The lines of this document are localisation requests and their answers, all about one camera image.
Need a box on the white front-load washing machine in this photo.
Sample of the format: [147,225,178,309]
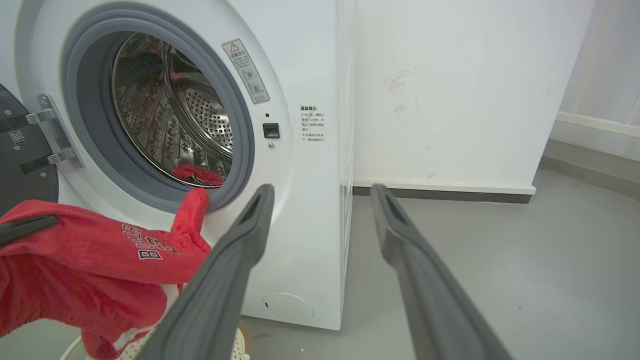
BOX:
[0,0,357,332]

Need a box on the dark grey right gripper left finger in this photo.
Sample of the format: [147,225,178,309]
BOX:
[0,214,59,248]

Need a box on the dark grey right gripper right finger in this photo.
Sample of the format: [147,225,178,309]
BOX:
[370,183,514,360]

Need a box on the dark washing machine door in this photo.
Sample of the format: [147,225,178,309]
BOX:
[0,84,60,217]

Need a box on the red printed garment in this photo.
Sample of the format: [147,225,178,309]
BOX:
[0,188,212,360]

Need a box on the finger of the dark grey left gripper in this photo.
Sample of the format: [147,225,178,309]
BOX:
[136,183,276,360]

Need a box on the red cloth in drum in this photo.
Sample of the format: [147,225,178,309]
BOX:
[171,164,224,188]

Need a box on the white perforated laundry basket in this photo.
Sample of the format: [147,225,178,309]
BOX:
[60,284,252,360]

